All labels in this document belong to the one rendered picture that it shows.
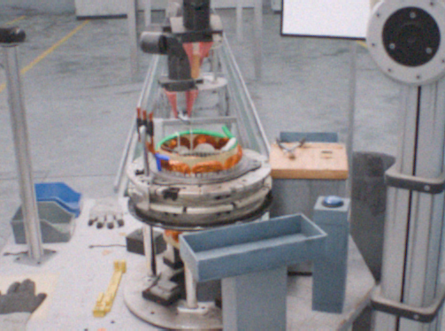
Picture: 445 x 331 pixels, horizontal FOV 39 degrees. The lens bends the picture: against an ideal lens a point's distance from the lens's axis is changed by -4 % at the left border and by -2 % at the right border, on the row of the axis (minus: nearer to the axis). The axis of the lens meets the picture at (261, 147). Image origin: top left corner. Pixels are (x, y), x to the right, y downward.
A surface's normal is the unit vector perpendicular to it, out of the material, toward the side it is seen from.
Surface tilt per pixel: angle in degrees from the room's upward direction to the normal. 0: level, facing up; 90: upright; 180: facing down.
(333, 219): 90
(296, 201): 90
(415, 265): 90
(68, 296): 0
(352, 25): 83
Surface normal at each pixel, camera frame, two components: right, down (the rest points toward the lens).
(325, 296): -0.24, 0.30
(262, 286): 0.39, 0.28
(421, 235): -0.51, 0.26
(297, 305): 0.00, -0.95
